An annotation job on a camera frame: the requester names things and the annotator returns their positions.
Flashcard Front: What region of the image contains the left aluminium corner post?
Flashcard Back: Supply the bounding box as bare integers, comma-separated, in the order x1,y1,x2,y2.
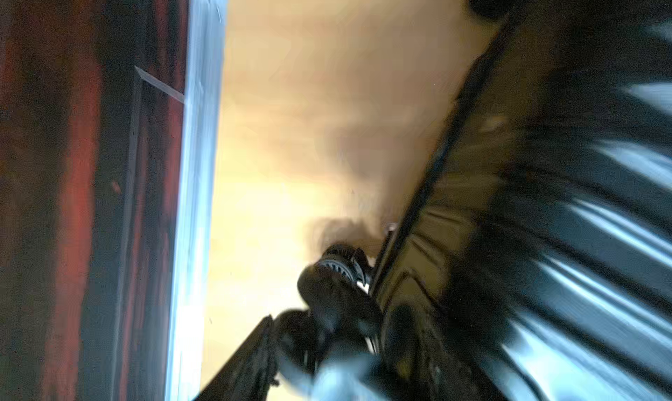
164,0,229,400

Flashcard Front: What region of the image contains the black hard-shell suitcase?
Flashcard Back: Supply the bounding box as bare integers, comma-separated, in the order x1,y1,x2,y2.
296,0,672,401

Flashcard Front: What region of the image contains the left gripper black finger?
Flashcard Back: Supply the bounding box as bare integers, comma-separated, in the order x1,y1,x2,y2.
194,315,278,401

